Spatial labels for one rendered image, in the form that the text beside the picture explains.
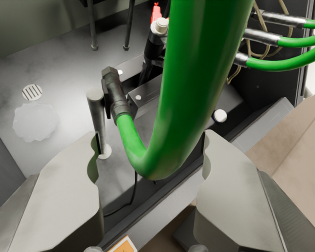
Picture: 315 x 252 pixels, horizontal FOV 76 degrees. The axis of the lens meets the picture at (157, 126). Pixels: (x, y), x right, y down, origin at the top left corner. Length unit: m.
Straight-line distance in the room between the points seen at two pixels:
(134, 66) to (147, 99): 0.08
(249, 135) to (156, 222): 0.28
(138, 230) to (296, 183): 1.67
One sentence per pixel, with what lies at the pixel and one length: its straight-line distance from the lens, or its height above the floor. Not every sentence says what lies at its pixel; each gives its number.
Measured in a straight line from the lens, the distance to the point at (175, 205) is 0.42.
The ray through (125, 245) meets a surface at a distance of 0.40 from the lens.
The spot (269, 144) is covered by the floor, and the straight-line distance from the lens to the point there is 1.85.
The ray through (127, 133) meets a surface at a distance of 0.15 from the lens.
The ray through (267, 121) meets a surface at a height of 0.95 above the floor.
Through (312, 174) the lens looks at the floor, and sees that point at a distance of 2.09.
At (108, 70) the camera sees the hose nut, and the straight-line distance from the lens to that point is 0.25.
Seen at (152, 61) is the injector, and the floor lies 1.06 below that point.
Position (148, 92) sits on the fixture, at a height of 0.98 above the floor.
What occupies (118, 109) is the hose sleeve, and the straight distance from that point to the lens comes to 0.18.
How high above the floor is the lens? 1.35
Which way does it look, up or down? 69 degrees down
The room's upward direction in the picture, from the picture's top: 39 degrees clockwise
